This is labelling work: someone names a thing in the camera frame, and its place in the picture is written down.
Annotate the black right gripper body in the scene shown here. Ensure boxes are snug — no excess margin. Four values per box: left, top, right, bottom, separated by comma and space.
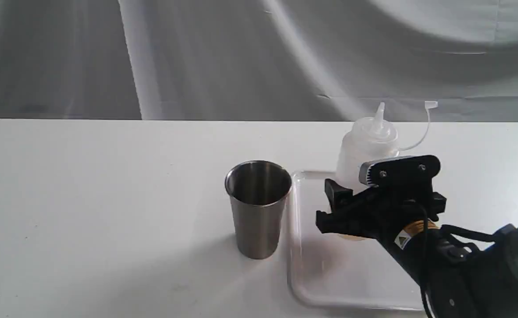
360, 186, 447, 240

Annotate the translucent squeeze bottle amber liquid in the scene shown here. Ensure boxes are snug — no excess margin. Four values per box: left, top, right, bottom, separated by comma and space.
335, 101, 439, 194

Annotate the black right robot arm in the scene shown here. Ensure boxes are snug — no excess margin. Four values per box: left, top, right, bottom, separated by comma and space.
316, 178, 518, 318

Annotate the stainless steel cup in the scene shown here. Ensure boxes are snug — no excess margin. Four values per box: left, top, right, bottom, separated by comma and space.
224, 160, 292, 260

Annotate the white plastic tray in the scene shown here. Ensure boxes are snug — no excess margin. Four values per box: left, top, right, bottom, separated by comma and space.
287, 170, 423, 312

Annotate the grey fabric backdrop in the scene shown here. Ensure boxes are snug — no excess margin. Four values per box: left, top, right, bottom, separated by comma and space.
0, 0, 518, 121

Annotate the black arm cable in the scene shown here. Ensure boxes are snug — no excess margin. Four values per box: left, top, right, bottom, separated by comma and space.
400, 201, 434, 318

